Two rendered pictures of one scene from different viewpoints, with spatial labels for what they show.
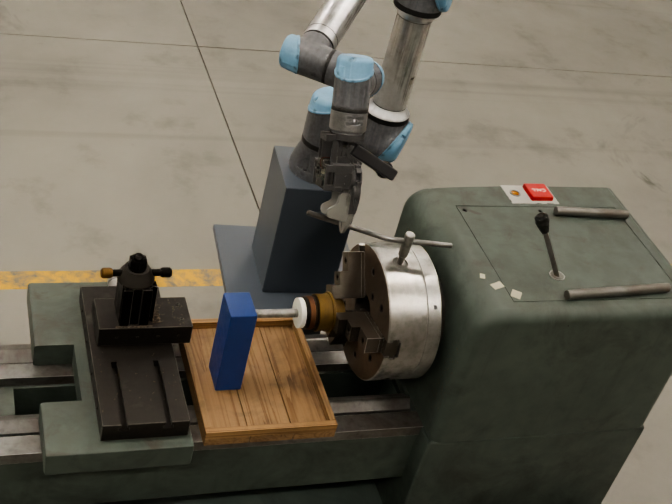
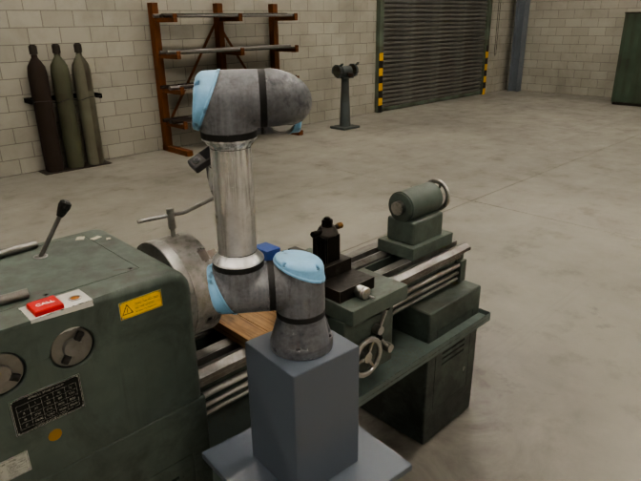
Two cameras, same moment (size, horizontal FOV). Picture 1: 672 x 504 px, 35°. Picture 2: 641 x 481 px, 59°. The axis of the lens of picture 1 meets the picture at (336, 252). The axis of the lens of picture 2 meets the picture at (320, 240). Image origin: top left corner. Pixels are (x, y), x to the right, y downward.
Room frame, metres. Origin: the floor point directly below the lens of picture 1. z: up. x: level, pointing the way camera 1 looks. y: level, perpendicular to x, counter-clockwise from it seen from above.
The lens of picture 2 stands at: (3.54, -0.21, 1.83)
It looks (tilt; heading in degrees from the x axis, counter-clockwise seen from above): 21 degrees down; 162
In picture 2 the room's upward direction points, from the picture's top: 1 degrees counter-clockwise
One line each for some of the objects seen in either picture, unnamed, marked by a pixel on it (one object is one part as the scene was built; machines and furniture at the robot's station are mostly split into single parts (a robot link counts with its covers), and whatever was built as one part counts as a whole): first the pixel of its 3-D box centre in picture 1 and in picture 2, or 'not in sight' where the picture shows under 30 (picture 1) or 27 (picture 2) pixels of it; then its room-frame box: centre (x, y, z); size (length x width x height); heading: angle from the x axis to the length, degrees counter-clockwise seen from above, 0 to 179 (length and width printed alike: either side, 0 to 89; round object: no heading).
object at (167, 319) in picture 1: (142, 320); (321, 267); (1.74, 0.37, 1.00); 0.20 x 0.10 x 0.05; 116
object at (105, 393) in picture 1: (131, 357); (315, 272); (1.67, 0.37, 0.95); 0.43 x 0.18 x 0.04; 26
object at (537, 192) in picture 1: (537, 193); (45, 307); (2.30, -0.45, 1.26); 0.06 x 0.06 x 0.02; 26
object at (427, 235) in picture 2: not in sight; (417, 216); (1.38, 0.94, 1.01); 0.30 x 0.20 x 0.29; 116
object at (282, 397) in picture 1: (253, 376); (254, 311); (1.78, 0.11, 0.89); 0.36 x 0.30 x 0.04; 26
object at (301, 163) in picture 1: (320, 153); (300, 325); (2.38, 0.11, 1.15); 0.15 x 0.15 x 0.10
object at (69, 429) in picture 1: (105, 368); (328, 282); (1.67, 0.42, 0.90); 0.53 x 0.30 x 0.06; 26
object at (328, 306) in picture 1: (321, 312); not in sight; (1.84, -0.01, 1.08); 0.09 x 0.09 x 0.09; 26
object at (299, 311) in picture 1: (274, 313); not in sight; (1.79, 0.09, 1.08); 0.13 x 0.07 x 0.07; 116
